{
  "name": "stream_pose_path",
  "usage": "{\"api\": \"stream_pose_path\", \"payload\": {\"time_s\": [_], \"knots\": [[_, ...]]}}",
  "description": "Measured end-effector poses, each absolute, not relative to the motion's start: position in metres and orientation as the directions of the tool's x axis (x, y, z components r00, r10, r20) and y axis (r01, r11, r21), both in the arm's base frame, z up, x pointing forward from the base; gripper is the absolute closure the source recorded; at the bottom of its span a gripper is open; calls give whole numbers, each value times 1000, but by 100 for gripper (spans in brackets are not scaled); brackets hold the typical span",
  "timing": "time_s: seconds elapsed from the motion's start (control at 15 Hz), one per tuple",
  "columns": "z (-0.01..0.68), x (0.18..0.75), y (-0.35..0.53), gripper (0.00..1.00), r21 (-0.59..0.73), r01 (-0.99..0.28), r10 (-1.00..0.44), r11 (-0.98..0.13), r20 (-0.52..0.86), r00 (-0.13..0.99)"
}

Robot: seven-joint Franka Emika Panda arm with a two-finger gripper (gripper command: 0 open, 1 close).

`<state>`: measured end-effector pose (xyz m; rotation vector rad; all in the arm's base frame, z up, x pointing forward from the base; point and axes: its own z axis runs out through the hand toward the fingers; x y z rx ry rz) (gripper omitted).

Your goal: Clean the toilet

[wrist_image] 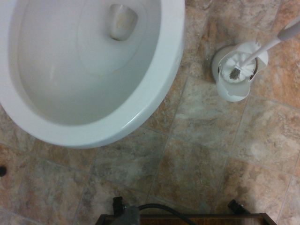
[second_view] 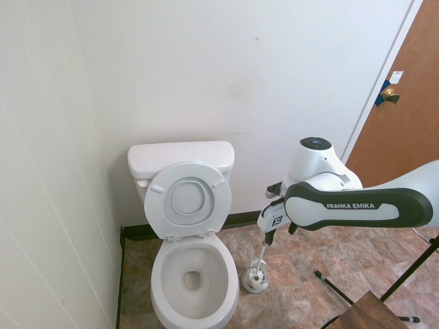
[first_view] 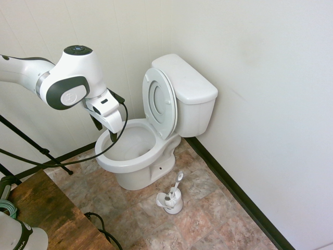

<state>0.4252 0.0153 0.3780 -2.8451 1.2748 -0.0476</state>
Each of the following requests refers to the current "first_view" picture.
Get white toilet seat with lid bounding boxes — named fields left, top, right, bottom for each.
left=142, top=67, right=178, bottom=141

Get green coiled cable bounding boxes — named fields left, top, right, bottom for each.
left=0, top=199, right=18, bottom=222

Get white brush holder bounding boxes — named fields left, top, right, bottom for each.
left=156, top=189, right=184, bottom=215

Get black camera tripod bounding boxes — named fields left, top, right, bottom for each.
left=0, top=114, right=73, bottom=185

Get white toilet brush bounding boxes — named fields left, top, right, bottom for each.
left=164, top=171, right=183, bottom=208

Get short black baseboard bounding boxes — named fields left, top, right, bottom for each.
left=15, top=141, right=98, bottom=181

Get white toilet tank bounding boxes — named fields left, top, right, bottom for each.
left=174, top=90, right=218, bottom=138

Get black power cable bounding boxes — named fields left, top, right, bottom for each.
left=83, top=212, right=123, bottom=250

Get white tank lid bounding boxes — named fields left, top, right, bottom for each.
left=151, top=54, right=219, bottom=105

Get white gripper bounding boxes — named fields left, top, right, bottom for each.
left=85, top=90, right=123, bottom=143

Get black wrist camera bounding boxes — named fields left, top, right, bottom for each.
left=108, top=88, right=125, bottom=105

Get long black baseboard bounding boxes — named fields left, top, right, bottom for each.
left=185, top=136, right=297, bottom=250

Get brown wooden table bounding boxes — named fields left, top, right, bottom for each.
left=7, top=168, right=117, bottom=250

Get dark green cylinder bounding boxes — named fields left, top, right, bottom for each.
left=0, top=176, right=14, bottom=203

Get white toilet bowl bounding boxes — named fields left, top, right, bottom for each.
left=94, top=118, right=182, bottom=191

